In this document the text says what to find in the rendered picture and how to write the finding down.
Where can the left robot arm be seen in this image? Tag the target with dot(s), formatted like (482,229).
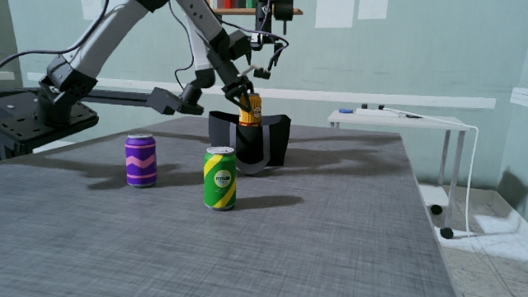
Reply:
(205,78)

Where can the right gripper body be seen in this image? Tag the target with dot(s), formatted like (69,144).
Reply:
(229,75)

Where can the purple drink can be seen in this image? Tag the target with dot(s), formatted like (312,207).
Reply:
(141,161)

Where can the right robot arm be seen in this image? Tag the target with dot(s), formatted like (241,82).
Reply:
(72,75)

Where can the black tote bag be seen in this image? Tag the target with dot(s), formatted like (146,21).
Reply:
(254,146)

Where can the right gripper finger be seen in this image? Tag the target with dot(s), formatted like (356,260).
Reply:
(249,87)
(234,93)

